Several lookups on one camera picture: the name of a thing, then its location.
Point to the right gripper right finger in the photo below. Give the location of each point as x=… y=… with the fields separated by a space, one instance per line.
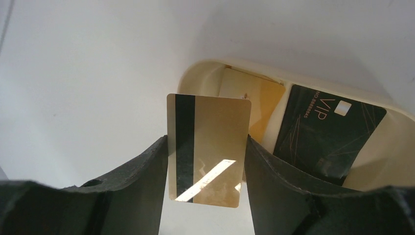
x=287 y=201

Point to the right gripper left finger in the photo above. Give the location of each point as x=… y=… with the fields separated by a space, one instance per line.
x=125 y=201

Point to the grey VIP credit card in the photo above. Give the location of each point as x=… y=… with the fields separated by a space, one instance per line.
x=322 y=134

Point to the gold magnetic stripe card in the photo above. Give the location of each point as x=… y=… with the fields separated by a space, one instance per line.
x=207 y=139

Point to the orange credit card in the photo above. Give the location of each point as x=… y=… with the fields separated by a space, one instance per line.
x=263 y=94

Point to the beige oval tray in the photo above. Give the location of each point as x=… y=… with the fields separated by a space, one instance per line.
x=387 y=158

